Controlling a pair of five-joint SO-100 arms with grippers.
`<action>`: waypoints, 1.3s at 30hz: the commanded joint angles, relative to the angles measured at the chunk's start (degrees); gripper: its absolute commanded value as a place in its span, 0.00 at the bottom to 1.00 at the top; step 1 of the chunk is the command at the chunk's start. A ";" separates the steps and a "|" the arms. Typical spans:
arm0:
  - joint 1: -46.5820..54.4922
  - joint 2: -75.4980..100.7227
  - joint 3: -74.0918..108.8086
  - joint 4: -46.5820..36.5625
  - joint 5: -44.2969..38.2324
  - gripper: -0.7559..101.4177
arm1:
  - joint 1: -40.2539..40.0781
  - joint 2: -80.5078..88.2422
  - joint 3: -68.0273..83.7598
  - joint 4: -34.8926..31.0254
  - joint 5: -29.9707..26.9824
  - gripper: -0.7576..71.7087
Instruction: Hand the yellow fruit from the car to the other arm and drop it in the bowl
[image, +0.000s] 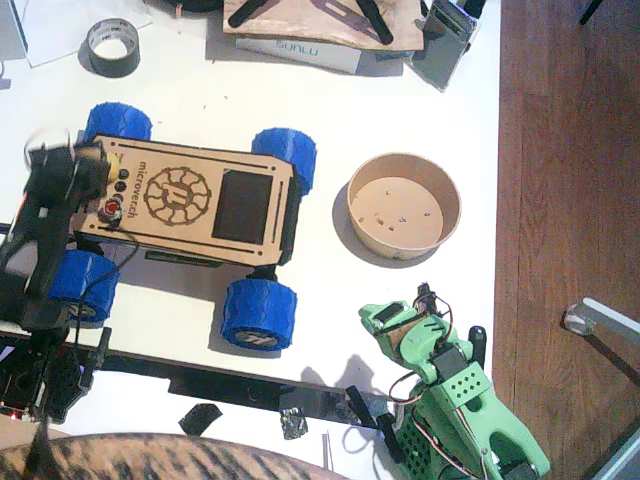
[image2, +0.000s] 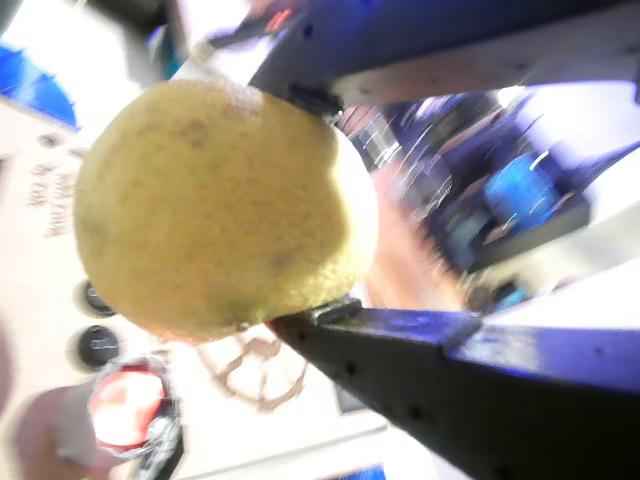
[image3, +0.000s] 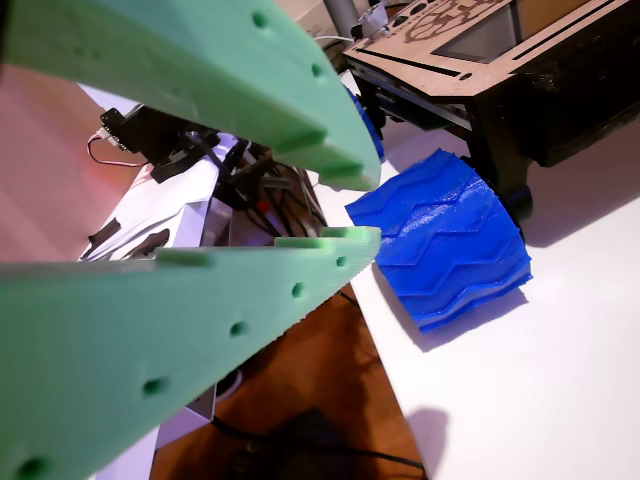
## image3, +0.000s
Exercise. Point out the blue ribbed rover wheel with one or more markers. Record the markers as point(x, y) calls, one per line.
point(370, 125)
point(445, 250)

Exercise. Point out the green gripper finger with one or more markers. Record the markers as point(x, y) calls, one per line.
point(125, 340)
point(175, 65)

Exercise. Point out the wooden top rover chassis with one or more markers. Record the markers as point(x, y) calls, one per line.
point(500, 65)

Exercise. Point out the grey metal pole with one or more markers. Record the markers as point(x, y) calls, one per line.
point(341, 15)

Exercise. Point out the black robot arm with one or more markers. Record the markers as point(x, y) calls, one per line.
point(150, 130)

